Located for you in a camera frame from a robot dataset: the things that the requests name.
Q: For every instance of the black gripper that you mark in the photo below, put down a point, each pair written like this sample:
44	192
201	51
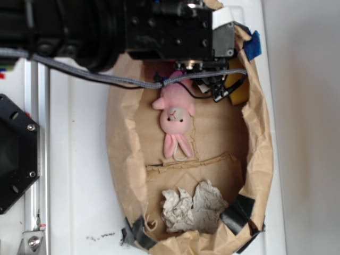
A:
189	33

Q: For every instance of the pink plush bunny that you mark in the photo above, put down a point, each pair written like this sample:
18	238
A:
177	106

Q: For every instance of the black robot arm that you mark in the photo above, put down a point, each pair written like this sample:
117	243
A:
95	33

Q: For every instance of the crumpled white paper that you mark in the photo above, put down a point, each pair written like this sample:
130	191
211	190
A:
200	212

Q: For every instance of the yellow sponge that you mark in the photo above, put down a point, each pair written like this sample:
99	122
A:
241	94

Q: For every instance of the brown paper bag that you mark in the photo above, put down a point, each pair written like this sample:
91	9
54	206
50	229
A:
232	148

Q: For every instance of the white plastic tray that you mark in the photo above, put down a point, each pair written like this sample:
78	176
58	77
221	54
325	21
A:
85	217

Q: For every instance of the aluminium frame rail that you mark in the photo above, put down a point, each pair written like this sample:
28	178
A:
36	103

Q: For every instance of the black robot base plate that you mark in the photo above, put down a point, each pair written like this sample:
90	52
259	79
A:
19	153

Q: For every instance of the metal corner bracket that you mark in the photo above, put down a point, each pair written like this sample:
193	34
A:
32	243

